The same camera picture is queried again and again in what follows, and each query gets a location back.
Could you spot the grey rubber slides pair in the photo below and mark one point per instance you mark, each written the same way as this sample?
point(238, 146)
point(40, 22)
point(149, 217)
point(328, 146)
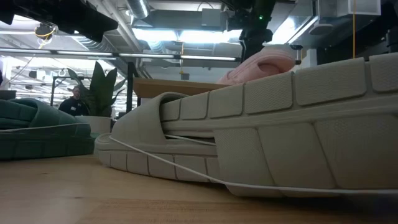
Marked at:
point(280, 149)

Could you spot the pink rubber slides pair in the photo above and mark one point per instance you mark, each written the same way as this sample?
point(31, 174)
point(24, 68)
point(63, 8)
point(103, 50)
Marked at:
point(248, 73)

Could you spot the ceiling light strip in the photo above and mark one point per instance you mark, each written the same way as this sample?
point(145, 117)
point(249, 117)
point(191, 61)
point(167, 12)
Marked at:
point(149, 55)

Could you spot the green snake plant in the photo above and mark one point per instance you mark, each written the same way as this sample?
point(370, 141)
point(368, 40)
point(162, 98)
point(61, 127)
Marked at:
point(99, 90)

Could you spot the silver air duct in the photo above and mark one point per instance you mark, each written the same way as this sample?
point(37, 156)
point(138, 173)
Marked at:
point(138, 7)

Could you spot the person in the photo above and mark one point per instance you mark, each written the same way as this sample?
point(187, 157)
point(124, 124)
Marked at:
point(73, 107)

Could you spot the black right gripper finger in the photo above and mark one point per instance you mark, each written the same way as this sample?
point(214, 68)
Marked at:
point(252, 48)

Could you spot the green rubber slides pair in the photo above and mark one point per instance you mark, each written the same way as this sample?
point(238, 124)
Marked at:
point(40, 143)

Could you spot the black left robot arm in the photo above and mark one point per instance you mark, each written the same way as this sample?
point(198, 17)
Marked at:
point(62, 15)

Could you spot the white plant pot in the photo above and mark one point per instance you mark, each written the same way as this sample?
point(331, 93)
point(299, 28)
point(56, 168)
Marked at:
point(96, 124)

